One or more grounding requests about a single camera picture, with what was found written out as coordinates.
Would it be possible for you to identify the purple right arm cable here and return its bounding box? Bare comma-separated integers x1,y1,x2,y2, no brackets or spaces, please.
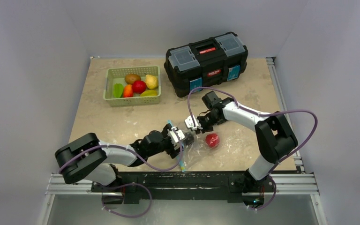
187,87,318,173

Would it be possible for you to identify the green perforated plastic basket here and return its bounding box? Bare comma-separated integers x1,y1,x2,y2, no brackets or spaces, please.
103,66,161,107

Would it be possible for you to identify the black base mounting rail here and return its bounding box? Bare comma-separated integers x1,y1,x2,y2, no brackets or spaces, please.
91,171,275,207

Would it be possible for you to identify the red fake apple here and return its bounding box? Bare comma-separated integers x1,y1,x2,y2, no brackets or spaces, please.
132,80,147,94

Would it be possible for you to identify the brown orange fake fruit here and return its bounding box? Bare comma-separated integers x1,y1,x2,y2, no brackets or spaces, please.
124,74,142,85

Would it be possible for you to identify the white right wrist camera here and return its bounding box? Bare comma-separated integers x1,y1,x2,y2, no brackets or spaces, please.
184,115,202,131

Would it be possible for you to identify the black plastic toolbox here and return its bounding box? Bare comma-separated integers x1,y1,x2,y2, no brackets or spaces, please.
164,32,248,98

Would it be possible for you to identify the yellow fake pear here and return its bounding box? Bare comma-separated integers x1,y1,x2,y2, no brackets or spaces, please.
145,74,159,90

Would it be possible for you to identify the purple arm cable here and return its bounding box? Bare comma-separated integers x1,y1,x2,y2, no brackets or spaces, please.
58,127,184,174
187,87,318,173

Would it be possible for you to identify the yellow fake bell pepper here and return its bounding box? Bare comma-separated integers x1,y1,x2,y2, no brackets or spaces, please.
140,90,158,97

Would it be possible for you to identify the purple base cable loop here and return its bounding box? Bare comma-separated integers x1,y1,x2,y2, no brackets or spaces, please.
101,182,153,218

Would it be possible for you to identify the clear zip top bag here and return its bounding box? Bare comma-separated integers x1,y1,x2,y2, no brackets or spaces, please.
172,122,253,173

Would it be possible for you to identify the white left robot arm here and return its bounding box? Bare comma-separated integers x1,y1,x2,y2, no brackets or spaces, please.
54,124,188,192

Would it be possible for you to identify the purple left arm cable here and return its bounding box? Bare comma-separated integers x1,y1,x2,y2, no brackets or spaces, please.
58,127,184,174

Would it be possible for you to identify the red fake tomato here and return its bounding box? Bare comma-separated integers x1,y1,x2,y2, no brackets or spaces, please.
205,133,220,148

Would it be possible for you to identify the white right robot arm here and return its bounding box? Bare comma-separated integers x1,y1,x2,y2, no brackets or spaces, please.
191,91,298,191

